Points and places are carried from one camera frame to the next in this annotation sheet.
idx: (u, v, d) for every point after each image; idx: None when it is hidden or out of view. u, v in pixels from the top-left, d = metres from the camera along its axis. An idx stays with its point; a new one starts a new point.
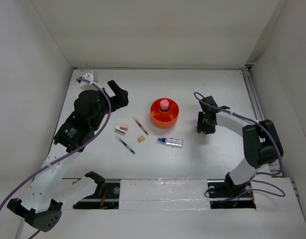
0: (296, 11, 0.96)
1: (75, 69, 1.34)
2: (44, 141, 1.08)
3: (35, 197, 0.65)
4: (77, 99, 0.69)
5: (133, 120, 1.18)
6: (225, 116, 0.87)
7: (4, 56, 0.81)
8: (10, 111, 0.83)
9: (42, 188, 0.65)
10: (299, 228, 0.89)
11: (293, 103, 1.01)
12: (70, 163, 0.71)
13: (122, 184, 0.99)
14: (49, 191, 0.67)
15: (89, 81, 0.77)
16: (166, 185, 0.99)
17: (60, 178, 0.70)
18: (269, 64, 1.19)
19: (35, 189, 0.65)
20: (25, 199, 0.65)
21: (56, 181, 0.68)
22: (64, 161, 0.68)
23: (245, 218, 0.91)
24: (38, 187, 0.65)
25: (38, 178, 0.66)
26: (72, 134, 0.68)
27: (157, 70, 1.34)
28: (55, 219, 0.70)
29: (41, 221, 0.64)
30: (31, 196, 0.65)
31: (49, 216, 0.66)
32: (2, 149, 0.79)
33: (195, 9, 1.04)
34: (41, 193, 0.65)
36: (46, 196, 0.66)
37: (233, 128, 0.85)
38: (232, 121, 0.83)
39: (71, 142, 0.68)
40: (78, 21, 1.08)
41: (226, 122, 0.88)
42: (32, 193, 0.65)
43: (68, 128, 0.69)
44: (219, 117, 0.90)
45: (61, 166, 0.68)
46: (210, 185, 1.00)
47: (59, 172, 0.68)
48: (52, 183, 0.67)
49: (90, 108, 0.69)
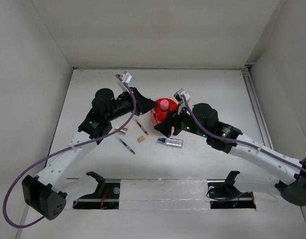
0: (296, 11, 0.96)
1: (75, 69, 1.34)
2: (44, 141, 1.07)
3: (53, 175, 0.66)
4: (98, 96, 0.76)
5: (133, 120, 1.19)
6: (249, 151, 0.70)
7: (4, 56, 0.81)
8: (10, 111, 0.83)
9: (61, 167, 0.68)
10: (299, 228, 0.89)
11: (293, 102, 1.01)
12: (87, 151, 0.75)
13: (122, 184, 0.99)
14: (66, 172, 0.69)
15: (122, 80, 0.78)
16: (166, 185, 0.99)
17: (76, 163, 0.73)
18: (270, 64, 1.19)
19: (55, 167, 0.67)
20: (42, 176, 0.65)
21: (73, 164, 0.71)
22: (85, 146, 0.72)
23: (245, 218, 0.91)
24: (57, 165, 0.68)
25: (59, 158, 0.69)
26: (96, 125, 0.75)
27: (158, 70, 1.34)
28: (60, 206, 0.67)
29: (53, 201, 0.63)
30: (50, 173, 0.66)
31: (59, 200, 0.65)
32: (2, 150, 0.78)
33: (195, 8, 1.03)
34: (59, 172, 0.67)
36: (62, 177, 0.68)
37: (254, 163, 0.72)
38: (263, 160, 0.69)
39: (94, 133, 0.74)
40: (78, 21, 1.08)
41: (242, 155, 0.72)
42: (51, 171, 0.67)
43: (91, 121, 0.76)
44: (234, 150, 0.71)
45: (82, 150, 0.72)
46: (210, 186, 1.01)
47: (78, 156, 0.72)
48: (70, 165, 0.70)
49: (106, 105, 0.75)
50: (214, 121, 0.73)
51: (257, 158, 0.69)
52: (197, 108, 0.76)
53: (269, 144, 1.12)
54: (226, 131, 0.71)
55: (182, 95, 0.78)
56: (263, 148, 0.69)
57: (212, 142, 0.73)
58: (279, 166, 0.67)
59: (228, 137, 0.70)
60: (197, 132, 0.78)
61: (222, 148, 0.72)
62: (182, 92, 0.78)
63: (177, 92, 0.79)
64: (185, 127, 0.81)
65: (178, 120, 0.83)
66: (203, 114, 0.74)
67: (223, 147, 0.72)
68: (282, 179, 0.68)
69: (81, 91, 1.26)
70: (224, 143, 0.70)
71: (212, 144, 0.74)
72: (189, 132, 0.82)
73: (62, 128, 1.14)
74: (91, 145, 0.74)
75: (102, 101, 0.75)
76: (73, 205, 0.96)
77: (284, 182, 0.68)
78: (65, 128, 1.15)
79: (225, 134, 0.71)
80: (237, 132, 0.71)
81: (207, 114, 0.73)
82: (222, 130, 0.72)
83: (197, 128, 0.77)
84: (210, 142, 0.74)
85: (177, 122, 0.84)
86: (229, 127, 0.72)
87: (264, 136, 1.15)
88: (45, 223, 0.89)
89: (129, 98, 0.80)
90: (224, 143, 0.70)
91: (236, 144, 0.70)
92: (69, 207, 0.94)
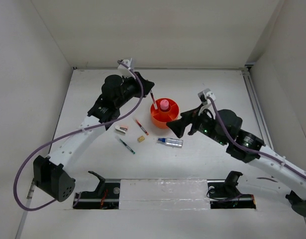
0: (296, 11, 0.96)
1: (75, 69, 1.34)
2: (44, 141, 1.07)
3: (64, 155, 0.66)
4: (108, 81, 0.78)
5: (133, 120, 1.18)
6: (270, 165, 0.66)
7: (4, 56, 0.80)
8: (10, 111, 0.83)
9: (72, 148, 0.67)
10: (299, 227, 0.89)
11: (293, 102, 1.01)
12: (96, 135, 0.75)
13: (122, 184, 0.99)
14: (76, 154, 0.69)
15: (128, 67, 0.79)
16: (166, 185, 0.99)
17: (85, 146, 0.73)
18: (270, 64, 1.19)
19: (66, 148, 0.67)
20: (53, 157, 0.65)
21: (83, 147, 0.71)
22: (95, 130, 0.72)
23: (245, 218, 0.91)
24: (68, 147, 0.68)
25: (69, 140, 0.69)
26: (105, 110, 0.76)
27: (157, 70, 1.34)
28: (69, 188, 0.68)
29: (63, 181, 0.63)
30: (60, 154, 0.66)
31: (69, 181, 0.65)
32: (2, 151, 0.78)
33: (195, 8, 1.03)
34: (71, 153, 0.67)
36: (73, 158, 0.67)
37: (272, 176, 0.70)
38: (284, 176, 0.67)
39: (103, 117, 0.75)
40: (78, 21, 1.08)
41: (262, 168, 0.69)
42: (62, 152, 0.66)
43: (99, 106, 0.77)
44: (255, 162, 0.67)
45: (92, 133, 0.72)
46: (210, 186, 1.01)
47: (89, 139, 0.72)
48: (81, 147, 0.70)
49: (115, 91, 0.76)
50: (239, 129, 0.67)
51: (278, 172, 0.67)
52: (222, 113, 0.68)
53: (269, 144, 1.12)
54: (248, 140, 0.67)
55: (208, 97, 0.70)
56: (286, 163, 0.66)
57: (232, 151, 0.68)
58: (300, 182, 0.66)
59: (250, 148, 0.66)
60: (215, 138, 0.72)
61: (243, 157, 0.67)
62: (207, 93, 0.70)
63: (202, 92, 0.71)
64: (203, 130, 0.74)
65: (198, 120, 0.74)
66: (228, 122, 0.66)
67: (244, 157, 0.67)
68: (300, 193, 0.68)
69: (81, 90, 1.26)
70: (246, 154, 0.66)
71: (231, 153, 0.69)
72: (205, 135, 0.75)
73: (62, 128, 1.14)
74: (100, 129, 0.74)
75: (112, 86, 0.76)
76: (73, 205, 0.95)
77: (300, 196, 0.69)
78: (65, 128, 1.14)
79: (247, 144, 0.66)
80: (259, 142, 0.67)
81: (233, 122, 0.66)
82: (244, 139, 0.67)
83: (216, 134, 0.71)
84: (229, 151, 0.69)
85: (196, 122, 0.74)
86: (251, 136, 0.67)
87: (265, 136, 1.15)
88: (46, 224, 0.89)
89: (132, 82, 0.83)
90: (245, 153, 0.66)
91: (259, 157, 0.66)
92: (69, 207, 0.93)
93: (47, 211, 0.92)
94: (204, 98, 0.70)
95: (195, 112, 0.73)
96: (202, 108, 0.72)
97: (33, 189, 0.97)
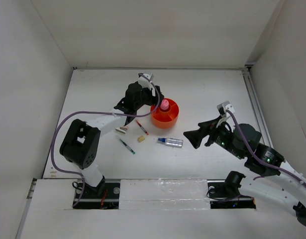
0: (296, 11, 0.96)
1: (75, 69, 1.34)
2: (44, 141, 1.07)
3: (98, 124, 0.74)
4: (133, 85, 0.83)
5: (133, 120, 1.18)
6: (289, 181, 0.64)
7: (4, 56, 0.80)
8: (10, 111, 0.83)
9: (105, 120, 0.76)
10: (299, 228, 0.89)
11: (293, 102, 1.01)
12: (119, 124, 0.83)
13: (122, 184, 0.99)
14: (105, 129, 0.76)
15: (149, 80, 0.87)
16: (166, 185, 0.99)
17: (111, 128, 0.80)
18: (270, 64, 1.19)
19: (100, 120, 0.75)
20: (90, 123, 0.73)
21: (110, 127, 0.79)
22: (122, 118, 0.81)
23: (245, 218, 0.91)
24: (102, 119, 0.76)
25: (102, 117, 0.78)
26: (127, 110, 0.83)
27: (157, 70, 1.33)
28: (91, 160, 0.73)
29: (93, 147, 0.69)
30: (95, 123, 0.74)
31: (95, 149, 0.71)
32: (2, 151, 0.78)
33: (195, 9, 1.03)
34: (103, 124, 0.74)
36: (103, 129, 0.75)
37: (289, 191, 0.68)
38: (302, 193, 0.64)
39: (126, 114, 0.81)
40: (78, 21, 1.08)
41: (279, 182, 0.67)
42: (96, 121, 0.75)
43: (121, 107, 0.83)
44: (274, 177, 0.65)
45: (119, 119, 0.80)
46: (210, 186, 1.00)
47: (115, 123, 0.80)
48: (110, 125, 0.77)
49: (138, 95, 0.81)
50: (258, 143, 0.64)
51: (296, 189, 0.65)
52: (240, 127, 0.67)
53: (269, 144, 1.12)
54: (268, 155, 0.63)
55: (227, 110, 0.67)
56: (305, 180, 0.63)
57: (251, 165, 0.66)
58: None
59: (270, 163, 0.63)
60: (232, 151, 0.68)
61: (262, 173, 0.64)
62: (227, 105, 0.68)
63: (222, 104, 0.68)
64: (220, 143, 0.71)
65: (215, 132, 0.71)
66: (247, 136, 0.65)
67: (263, 173, 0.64)
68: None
69: (81, 91, 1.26)
70: (264, 168, 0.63)
71: (250, 168, 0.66)
72: (222, 147, 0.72)
73: (62, 128, 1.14)
74: (123, 119, 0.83)
75: (135, 90, 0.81)
76: (73, 205, 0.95)
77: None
78: (65, 128, 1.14)
79: (268, 159, 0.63)
80: (279, 158, 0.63)
81: (252, 137, 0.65)
82: (263, 153, 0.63)
83: (233, 147, 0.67)
84: (248, 165, 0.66)
85: (213, 134, 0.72)
86: (271, 151, 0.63)
87: (264, 136, 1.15)
88: (46, 224, 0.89)
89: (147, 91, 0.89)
90: (264, 168, 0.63)
91: (279, 173, 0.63)
92: (69, 207, 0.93)
93: (47, 211, 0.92)
94: (224, 111, 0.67)
95: (213, 124, 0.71)
96: (220, 120, 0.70)
97: (33, 189, 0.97)
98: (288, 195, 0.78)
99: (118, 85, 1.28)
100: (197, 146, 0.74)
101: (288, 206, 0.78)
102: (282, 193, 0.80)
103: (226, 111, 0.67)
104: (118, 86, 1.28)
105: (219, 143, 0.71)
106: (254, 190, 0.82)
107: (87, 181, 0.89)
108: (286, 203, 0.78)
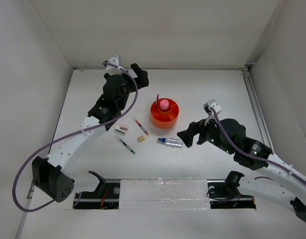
0: (296, 11, 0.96)
1: (75, 69, 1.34)
2: (44, 141, 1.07)
3: (63, 157, 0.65)
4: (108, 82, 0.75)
5: (133, 120, 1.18)
6: (279, 174, 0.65)
7: (4, 56, 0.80)
8: (10, 111, 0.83)
9: (70, 149, 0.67)
10: (299, 228, 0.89)
11: (293, 102, 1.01)
12: (96, 135, 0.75)
13: (122, 184, 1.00)
14: (74, 155, 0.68)
15: (117, 65, 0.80)
16: (165, 185, 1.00)
17: (85, 147, 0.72)
18: (270, 64, 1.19)
19: (64, 149, 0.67)
20: (52, 157, 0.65)
21: (82, 148, 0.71)
22: (95, 131, 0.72)
23: (245, 218, 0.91)
24: (67, 147, 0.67)
25: (68, 141, 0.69)
26: (105, 111, 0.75)
27: (157, 70, 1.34)
28: (68, 189, 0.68)
29: (61, 185, 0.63)
30: (59, 155, 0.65)
31: (67, 182, 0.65)
32: (2, 151, 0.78)
33: (196, 8, 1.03)
34: (69, 154, 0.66)
36: (70, 160, 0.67)
37: (279, 184, 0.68)
38: (291, 184, 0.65)
39: (103, 118, 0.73)
40: (78, 21, 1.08)
41: (270, 176, 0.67)
42: (60, 152, 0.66)
43: (99, 108, 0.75)
44: (263, 170, 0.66)
45: (91, 135, 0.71)
46: (210, 186, 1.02)
47: (89, 139, 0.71)
48: (79, 148, 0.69)
49: (117, 91, 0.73)
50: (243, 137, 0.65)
51: (287, 181, 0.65)
52: (224, 123, 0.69)
53: (269, 144, 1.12)
54: (255, 148, 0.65)
55: (212, 107, 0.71)
56: (294, 172, 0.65)
57: (240, 159, 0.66)
58: None
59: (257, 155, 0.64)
60: (221, 147, 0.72)
61: (250, 166, 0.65)
62: (213, 103, 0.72)
63: (207, 103, 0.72)
64: (210, 140, 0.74)
65: (204, 130, 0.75)
66: (231, 130, 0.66)
67: (251, 166, 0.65)
68: None
69: (81, 91, 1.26)
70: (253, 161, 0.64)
71: (239, 161, 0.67)
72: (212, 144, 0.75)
73: (62, 128, 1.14)
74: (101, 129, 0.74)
75: (112, 86, 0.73)
76: (73, 205, 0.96)
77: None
78: (65, 128, 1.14)
79: (255, 152, 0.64)
80: (268, 150, 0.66)
81: (236, 130, 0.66)
82: (251, 146, 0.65)
83: (222, 143, 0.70)
84: (237, 159, 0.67)
85: (202, 132, 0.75)
86: (258, 144, 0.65)
87: (264, 135, 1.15)
88: (46, 224, 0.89)
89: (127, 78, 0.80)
90: (252, 161, 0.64)
91: (267, 165, 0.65)
92: (69, 207, 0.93)
93: (47, 211, 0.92)
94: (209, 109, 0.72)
95: (201, 122, 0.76)
96: (208, 118, 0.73)
97: (33, 189, 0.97)
98: (286, 191, 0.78)
99: None
100: (190, 144, 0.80)
101: (286, 202, 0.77)
102: (280, 189, 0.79)
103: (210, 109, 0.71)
104: None
105: (209, 139, 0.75)
106: (252, 188, 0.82)
107: (87, 188, 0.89)
108: (284, 198, 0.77)
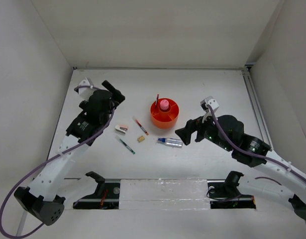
0: (296, 11, 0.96)
1: (75, 69, 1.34)
2: (44, 141, 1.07)
3: (45, 185, 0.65)
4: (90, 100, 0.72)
5: (133, 120, 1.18)
6: (277, 170, 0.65)
7: (4, 56, 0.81)
8: (10, 111, 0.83)
9: (50, 176, 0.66)
10: (300, 228, 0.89)
11: (293, 102, 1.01)
12: (79, 155, 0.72)
13: (122, 184, 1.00)
14: (57, 180, 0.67)
15: (90, 86, 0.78)
16: (165, 185, 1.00)
17: (68, 169, 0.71)
18: (270, 64, 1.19)
19: (45, 177, 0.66)
20: (33, 187, 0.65)
21: (64, 171, 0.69)
22: (76, 150, 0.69)
23: (245, 218, 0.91)
24: (47, 175, 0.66)
25: (49, 167, 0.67)
26: (84, 127, 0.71)
27: (157, 70, 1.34)
28: (57, 212, 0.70)
29: (46, 213, 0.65)
30: (40, 183, 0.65)
31: (54, 207, 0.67)
32: (2, 151, 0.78)
33: (195, 8, 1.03)
34: (50, 181, 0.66)
36: (52, 186, 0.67)
37: (278, 181, 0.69)
38: (289, 180, 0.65)
39: (82, 135, 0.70)
40: (78, 21, 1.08)
41: (268, 173, 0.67)
42: (41, 181, 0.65)
43: (79, 123, 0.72)
44: (261, 167, 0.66)
45: (72, 155, 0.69)
46: (210, 186, 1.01)
47: (70, 161, 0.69)
48: (61, 172, 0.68)
49: (103, 103, 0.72)
50: (241, 135, 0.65)
51: (285, 178, 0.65)
52: (223, 119, 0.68)
53: (269, 144, 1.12)
54: (254, 145, 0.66)
55: (209, 104, 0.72)
56: (292, 169, 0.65)
57: (238, 156, 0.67)
58: None
59: (255, 152, 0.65)
60: (219, 144, 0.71)
61: (249, 163, 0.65)
62: (210, 100, 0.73)
63: (204, 99, 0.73)
64: (208, 137, 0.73)
65: (203, 127, 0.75)
66: (229, 126, 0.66)
67: (250, 163, 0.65)
68: None
69: None
70: (251, 158, 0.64)
71: (237, 158, 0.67)
72: (210, 141, 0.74)
73: (62, 128, 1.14)
74: (83, 147, 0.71)
75: (97, 99, 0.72)
76: (73, 205, 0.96)
77: (305, 202, 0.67)
78: (65, 128, 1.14)
79: (254, 149, 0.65)
80: (266, 147, 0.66)
81: (234, 126, 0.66)
82: (250, 143, 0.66)
83: (220, 140, 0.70)
84: (235, 156, 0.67)
85: (200, 129, 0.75)
86: (256, 141, 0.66)
87: (265, 136, 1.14)
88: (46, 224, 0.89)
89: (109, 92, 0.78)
90: (251, 158, 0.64)
91: (265, 162, 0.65)
92: (69, 207, 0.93)
93: None
94: (206, 106, 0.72)
95: (199, 120, 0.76)
96: (205, 115, 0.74)
97: None
98: (284, 189, 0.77)
99: (118, 85, 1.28)
100: (187, 142, 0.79)
101: (284, 200, 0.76)
102: (278, 187, 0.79)
103: (206, 106, 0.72)
104: (118, 87, 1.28)
105: (207, 137, 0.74)
106: (252, 187, 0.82)
107: (87, 190, 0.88)
108: (282, 196, 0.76)
